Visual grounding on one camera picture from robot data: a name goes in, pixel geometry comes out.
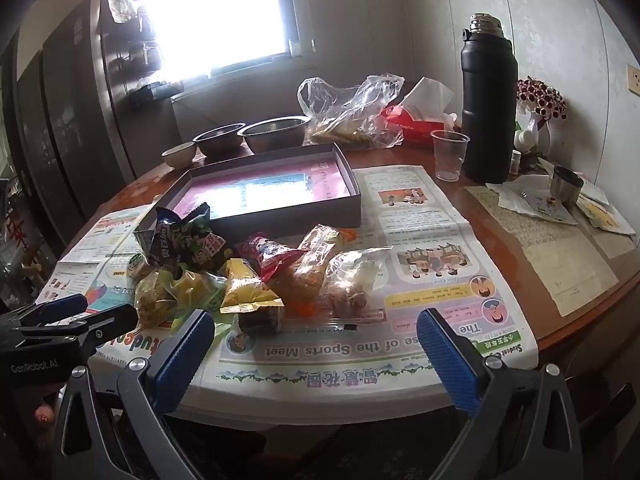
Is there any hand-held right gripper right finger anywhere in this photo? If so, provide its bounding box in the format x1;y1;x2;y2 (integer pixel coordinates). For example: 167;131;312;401
416;308;586;480

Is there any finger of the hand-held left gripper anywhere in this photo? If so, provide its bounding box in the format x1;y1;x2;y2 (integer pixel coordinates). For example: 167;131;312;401
0;293;90;331
10;302;139;356

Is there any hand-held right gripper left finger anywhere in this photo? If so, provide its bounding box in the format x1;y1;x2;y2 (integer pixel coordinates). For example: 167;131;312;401
52;308;221;480

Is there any clear brown crisp packet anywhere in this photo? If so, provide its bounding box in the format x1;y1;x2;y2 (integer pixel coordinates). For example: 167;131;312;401
134;270;181;328

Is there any light green snack packet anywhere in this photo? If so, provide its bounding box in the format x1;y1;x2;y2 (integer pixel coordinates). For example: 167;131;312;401
170;269;228;331

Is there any yellow snack packet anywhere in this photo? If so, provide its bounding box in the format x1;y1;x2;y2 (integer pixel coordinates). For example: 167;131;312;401
220;258;285;313

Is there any dark green snack packet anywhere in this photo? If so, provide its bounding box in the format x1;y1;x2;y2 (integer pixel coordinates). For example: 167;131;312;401
175;202;233;273

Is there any red candy packet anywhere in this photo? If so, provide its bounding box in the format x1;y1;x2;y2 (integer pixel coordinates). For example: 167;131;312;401
235;232;306;283

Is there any clear pastry packet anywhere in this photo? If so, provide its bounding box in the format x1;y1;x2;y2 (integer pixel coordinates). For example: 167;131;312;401
317;246;393;311

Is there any long orange cracker packet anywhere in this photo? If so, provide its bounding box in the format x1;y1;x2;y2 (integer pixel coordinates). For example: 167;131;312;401
267;224;358;306

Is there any grey cardboard box pink lining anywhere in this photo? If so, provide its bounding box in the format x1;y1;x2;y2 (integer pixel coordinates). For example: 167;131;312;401
140;142;362;233

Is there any cartoon-printed newspaper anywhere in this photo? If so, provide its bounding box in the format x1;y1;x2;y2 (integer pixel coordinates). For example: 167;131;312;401
200;164;538;426

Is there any small green-lidded cup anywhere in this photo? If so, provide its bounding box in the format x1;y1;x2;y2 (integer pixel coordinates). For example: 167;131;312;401
125;252;151;278

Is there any newspaper with balloon picture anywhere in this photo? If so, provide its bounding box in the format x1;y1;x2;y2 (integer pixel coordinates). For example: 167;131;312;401
35;204;201;361

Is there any dark brown snack packet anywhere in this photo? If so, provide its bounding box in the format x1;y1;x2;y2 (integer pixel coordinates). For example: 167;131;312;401
235;307;286;333

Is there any handwritten paper sheet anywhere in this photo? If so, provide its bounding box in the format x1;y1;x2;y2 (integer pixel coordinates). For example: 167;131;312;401
465;185;621;318

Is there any wooden chair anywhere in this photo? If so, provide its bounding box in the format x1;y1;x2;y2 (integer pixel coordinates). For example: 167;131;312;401
565;355;640;480

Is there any small ceramic bowl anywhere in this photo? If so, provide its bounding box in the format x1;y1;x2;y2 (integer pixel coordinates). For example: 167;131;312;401
161;141;197;169

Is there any crumpled white paper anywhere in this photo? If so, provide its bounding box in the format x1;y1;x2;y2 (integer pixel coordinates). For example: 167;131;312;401
487;175;578;226

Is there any dark grey refrigerator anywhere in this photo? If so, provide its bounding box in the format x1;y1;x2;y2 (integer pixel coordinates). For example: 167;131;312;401
15;0;136;241

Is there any clear plastic cup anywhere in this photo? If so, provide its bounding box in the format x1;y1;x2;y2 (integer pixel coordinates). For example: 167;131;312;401
430;130;471;182

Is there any steel cup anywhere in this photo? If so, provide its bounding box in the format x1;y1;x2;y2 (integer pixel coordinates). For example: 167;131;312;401
550;165;585;206

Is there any small steel bowl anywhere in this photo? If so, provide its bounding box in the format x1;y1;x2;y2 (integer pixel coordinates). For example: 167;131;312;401
192;123;247;157

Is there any yellow white paper packet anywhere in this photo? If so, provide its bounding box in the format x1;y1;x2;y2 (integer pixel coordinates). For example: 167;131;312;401
575;195;638;236

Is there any large steel bowl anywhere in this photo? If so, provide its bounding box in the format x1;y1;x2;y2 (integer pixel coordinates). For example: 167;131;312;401
237;116;311;153

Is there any red tissue box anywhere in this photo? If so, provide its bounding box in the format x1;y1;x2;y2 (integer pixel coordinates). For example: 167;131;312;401
380;76;461;148

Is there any black thermos flask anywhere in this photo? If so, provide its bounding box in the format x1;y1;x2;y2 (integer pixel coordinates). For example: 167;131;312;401
460;12;519;184

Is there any clear plastic bag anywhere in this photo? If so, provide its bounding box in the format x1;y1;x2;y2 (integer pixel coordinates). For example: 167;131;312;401
297;74;406;150

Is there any small flower vase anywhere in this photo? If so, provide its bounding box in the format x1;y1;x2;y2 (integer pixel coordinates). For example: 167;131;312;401
515;76;568;153

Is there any bright window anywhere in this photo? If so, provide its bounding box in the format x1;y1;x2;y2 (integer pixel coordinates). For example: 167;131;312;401
135;0;301;76

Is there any wall rack with jars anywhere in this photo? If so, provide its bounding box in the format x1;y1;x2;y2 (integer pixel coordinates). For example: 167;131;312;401
102;0;171;111

